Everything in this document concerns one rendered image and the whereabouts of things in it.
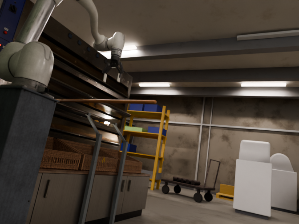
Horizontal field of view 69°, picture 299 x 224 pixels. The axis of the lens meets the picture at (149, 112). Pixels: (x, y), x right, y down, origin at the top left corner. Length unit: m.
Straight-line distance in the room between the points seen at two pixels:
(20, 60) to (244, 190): 4.86
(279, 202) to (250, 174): 2.35
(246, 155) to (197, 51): 2.58
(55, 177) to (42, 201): 0.19
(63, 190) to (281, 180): 6.36
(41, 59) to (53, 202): 1.27
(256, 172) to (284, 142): 3.34
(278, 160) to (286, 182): 0.63
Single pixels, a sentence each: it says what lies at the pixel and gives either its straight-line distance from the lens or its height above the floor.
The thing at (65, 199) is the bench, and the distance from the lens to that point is 2.18.
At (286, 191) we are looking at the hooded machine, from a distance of 7.53.
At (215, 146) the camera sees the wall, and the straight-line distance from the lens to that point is 8.48.
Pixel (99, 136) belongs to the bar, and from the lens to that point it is 2.25.
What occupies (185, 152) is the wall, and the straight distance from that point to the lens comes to 8.67.
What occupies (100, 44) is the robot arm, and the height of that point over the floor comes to 1.64.
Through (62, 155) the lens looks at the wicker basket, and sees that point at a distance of 2.11.
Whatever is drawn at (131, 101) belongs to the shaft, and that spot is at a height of 1.18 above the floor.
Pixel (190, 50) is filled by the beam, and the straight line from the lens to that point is 5.33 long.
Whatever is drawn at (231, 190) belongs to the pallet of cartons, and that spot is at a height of 0.26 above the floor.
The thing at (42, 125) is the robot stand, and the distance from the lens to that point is 1.19.
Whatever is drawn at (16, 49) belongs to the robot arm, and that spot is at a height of 1.23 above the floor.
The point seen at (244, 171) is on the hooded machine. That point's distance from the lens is 5.34.
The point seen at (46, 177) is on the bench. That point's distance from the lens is 2.00.
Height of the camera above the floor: 0.77
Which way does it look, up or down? 13 degrees up
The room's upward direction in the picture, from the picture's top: 9 degrees clockwise
